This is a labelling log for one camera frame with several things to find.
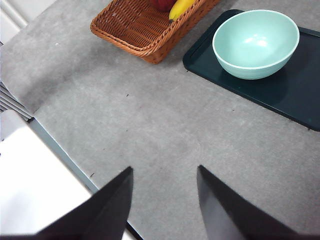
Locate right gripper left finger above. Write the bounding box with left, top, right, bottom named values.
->
left=0, top=166, right=134, bottom=240

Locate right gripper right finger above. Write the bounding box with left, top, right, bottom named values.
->
left=196, top=164, right=320, bottom=240

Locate teal ribbed bowl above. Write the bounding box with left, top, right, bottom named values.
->
left=212, top=9, right=300, bottom=80

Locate black rectangular tray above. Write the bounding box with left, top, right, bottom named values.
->
left=182, top=9, right=320, bottom=132

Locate grey ribbed metal profile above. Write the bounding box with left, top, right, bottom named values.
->
left=0, top=81, right=35, bottom=122

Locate brown wicker basket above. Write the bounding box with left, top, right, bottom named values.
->
left=89, top=0, right=222, bottom=65

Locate yellow banana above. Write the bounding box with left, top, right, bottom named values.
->
left=168, top=0, right=196, bottom=24

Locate red orange peach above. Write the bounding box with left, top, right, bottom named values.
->
left=149, top=0, right=177, bottom=13

